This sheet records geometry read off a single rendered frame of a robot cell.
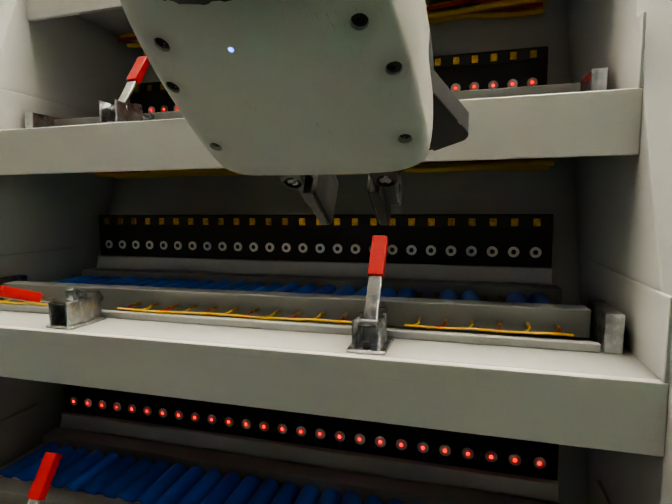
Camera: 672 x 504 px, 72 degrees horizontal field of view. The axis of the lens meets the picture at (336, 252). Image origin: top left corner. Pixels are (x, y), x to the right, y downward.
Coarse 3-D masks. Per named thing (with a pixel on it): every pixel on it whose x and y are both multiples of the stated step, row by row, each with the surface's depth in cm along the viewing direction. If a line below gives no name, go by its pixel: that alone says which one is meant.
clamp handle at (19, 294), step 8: (0, 288) 34; (8, 288) 34; (16, 288) 35; (0, 296) 34; (8, 296) 34; (16, 296) 35; (24, 296) 35; (32, 296) 36; (40, 296) 37; (72, 296) 40; (64, 304) 39
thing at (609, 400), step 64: (0, 256) 50; (64, 256) 58; (128, 256) 59; (0, 320) 42; (128, 320) 42; (640, 320) 30; (128, 384) 37; (192, 384) 35; (256, 384) 34; (320, 384) 32; (384, 384) 31; (448, 384) 30; (512, 384) 29; (576, 384) 28; (640, 384) 27; (640, 448) 27
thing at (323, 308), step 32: (32, 288) 47; (64, 288) 46; (96, 288) 45; (128, 288) 45; (160, 288) 45; (192, 288) 45; (288, 320) 41; (320, 320) 38; (416, 320) 38; (448, 320) 37; (480, 320) 36; (512, 320) 36; (544, 320) 35; (576, 320) 35
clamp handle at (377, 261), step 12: (372, 240) 36; (384, 240) 36; (372, 252) 36; (384, 252) 36; (372, 264) 35; (384, 264) 35; (372, 276) 35; (372, 288) 34; (372, 300) 34; (372, 312) 34
